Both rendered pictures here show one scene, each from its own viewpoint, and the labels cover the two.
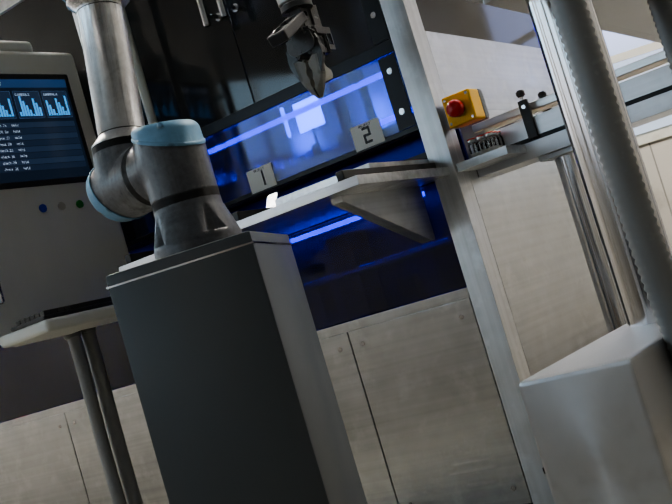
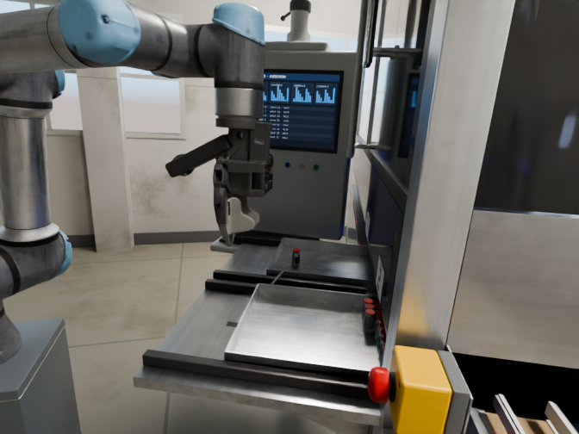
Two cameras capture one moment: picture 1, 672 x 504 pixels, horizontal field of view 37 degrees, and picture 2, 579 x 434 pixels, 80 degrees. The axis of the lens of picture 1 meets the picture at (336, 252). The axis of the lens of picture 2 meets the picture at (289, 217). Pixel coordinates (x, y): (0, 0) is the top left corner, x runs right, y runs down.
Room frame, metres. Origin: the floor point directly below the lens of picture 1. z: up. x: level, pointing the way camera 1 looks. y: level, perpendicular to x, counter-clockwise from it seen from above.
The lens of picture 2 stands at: (2.01, -0.61, 1.30)
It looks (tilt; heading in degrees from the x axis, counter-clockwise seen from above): 16 degrees down; 64
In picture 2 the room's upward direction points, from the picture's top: 3 degrees clockwise
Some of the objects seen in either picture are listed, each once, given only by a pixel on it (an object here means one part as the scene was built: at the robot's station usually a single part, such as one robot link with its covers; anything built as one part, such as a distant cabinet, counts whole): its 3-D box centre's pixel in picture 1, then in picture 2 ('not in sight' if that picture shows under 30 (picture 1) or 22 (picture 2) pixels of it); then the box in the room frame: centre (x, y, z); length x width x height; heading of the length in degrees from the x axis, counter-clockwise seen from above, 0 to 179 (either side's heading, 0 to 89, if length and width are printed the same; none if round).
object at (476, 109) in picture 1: (464, 108); (422, 391); (2.31, -0.38, 0.99); 0.08 x 0.07 x 0.07; 147
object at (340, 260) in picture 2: not in sight; (332, 262); (2.54, 0.18, 0.90); 0.34 x 0.26 x 0.04; 146
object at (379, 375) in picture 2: (456, 108); (383, 385); (2.28, -0.35, 0.99); 0.04 x 0.04 x 0.04; 57
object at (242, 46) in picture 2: not in sight; (237, 50); (2.17, -0.07, 1.40); 0.09 x 0.08 x 0.11; 135
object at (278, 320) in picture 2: (361, 185); (326, 328); (2.35, -0.10, 0.90); 0.34 x 0.26 x 0.04; 147
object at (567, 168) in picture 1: (612, 309); not in sight; (2.36, -0.57, 0.46); 0.09 x 0.09 x 0.77; 57
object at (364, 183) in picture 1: (292, 220); (301, 296); (2.39, 0.08, 0.87); 0.70 x 0.48 x 0.02; 57
